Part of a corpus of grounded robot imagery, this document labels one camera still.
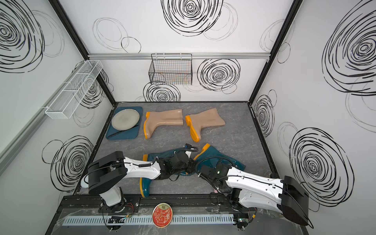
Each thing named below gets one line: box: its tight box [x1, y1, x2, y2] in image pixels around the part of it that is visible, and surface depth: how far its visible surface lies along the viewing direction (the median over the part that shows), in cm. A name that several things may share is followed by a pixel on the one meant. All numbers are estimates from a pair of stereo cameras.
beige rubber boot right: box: [185, 107, 226, 143], surface depth 108 cm
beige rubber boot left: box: [143, 108, 184, 140], surface depth 104 cm
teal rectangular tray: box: [105, 106, 144, 141], surface depth 104 cm
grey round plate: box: [111, 108, 141, 131], surface depth 110 cm
